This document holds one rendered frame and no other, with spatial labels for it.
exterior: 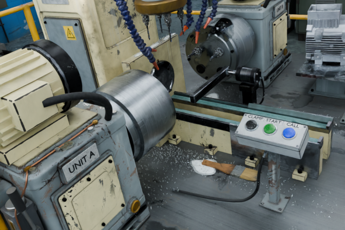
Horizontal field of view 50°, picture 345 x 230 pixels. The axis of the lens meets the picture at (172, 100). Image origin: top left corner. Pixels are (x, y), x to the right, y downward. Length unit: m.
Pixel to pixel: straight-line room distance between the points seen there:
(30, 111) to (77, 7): 0.60
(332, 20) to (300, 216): 0.83
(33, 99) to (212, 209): 0.61
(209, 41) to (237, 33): 0.12
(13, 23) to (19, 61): 5.95
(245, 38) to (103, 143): 0.82
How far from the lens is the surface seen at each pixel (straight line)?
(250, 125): 0.97
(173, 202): 1.17
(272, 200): 1.13
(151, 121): 1.06
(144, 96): 1.06
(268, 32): 1.70
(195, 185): 1.22
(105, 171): 0.92
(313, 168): 1.21
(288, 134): 0.94
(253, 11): 1.62
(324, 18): 1.62
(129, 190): 1.04
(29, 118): 0.80
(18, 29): 6.86
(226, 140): 1.30
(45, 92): 0.81
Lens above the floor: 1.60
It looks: 28 degrees down
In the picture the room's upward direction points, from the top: 10 degrees counter-clockwise
